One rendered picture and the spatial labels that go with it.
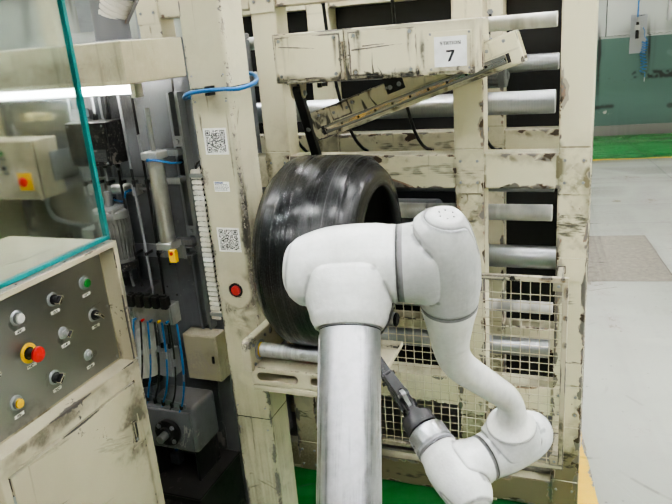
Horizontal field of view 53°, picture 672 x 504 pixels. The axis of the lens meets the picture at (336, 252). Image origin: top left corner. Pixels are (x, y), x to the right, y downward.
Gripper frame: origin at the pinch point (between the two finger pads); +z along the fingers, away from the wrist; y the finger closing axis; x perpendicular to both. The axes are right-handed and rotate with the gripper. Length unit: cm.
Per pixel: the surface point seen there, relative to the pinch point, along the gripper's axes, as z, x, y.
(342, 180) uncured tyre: 37.0, 15.3, -27.5
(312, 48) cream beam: 81, 31, -40
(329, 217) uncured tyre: 29.1, 7.0, -25.5
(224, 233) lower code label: 61, -17, -10
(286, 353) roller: 30.2, -18.3, 14.6
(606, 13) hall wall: 604, 624, 413
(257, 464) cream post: 31, -44, 59
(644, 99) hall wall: 519, 623, 520
